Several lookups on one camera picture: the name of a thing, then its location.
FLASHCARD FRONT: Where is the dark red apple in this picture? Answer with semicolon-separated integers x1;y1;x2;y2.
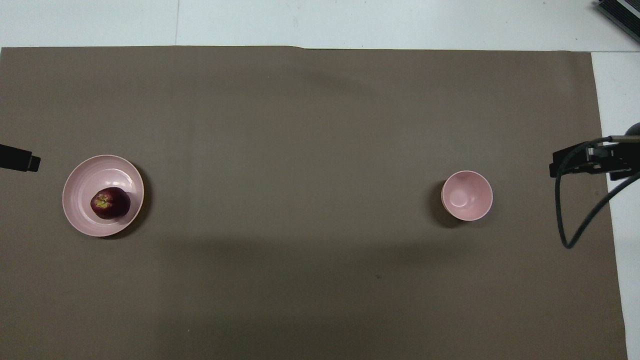
90;187;132;220

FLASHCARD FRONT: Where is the brown table mat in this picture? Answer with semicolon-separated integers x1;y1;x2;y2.
0;46;629;360

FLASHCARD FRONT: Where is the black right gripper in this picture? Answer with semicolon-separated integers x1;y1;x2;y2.
549;141;640;182

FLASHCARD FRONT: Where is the pink bowl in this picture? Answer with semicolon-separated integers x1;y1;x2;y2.
441;170;494;222

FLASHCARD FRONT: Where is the black ribbed device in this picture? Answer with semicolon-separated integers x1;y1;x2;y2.
594;0;640;37

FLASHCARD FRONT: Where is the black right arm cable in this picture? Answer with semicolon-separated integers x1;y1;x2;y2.
554;135;640;250

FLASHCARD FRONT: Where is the pink plate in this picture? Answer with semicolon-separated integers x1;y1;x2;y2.
62;154;145;238

